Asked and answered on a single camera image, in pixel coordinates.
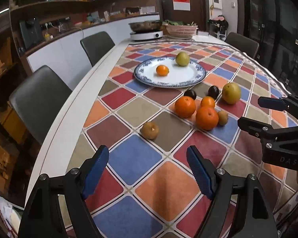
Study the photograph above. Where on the black water dispenser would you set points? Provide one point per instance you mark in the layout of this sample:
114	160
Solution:
31	32

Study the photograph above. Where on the right side grey chair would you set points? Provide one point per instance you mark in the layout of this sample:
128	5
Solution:
243	44

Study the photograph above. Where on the white induction cooker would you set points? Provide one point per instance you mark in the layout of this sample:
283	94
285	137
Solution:
151	35

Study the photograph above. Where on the steel wok pan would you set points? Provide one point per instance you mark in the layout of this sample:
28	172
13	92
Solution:
146	26

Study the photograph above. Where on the grey dining chair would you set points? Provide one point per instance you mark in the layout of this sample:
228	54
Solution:
38	100
96	46

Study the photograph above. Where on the small orange mandarin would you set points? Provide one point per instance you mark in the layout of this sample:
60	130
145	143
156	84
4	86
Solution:
162	70

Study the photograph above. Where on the small orange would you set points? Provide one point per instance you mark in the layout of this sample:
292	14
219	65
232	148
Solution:
207	101

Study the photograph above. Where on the near grey dining chair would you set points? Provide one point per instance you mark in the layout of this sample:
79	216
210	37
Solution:
38	100

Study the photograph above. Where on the pink basket of greens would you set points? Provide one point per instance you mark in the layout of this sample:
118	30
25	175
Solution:
180	30

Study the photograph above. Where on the large orange front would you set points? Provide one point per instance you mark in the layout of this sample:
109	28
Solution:
206	118

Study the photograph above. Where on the dark brown door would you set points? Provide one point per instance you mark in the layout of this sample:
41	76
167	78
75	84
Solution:
185	11

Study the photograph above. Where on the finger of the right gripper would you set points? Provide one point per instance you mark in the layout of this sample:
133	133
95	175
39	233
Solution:
279	104
265	131

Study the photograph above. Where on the dark plum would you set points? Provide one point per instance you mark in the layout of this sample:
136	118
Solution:
213	92
190	93

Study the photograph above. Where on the blue white porcelain plate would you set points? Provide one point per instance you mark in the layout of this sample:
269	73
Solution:
177	76

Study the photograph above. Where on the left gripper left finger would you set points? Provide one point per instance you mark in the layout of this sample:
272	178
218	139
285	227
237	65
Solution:
42	215

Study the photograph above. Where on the colourful checkered table mat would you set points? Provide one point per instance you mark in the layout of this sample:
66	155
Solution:
147	188

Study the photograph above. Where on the yellow-green pear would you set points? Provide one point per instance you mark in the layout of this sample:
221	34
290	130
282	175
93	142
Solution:
182	59
231	93

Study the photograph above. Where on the white counter cabinet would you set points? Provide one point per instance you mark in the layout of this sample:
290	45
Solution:
72	56

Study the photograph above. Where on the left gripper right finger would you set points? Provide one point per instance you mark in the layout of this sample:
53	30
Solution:
253	216

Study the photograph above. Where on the brown kiwi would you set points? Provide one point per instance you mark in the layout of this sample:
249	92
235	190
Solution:
150	130
223	117

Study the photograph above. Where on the large orange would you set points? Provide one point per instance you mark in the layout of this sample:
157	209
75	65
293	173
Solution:
185	107
206	118

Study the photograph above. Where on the far grey dining chair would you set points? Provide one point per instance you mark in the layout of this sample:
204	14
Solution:
96	46

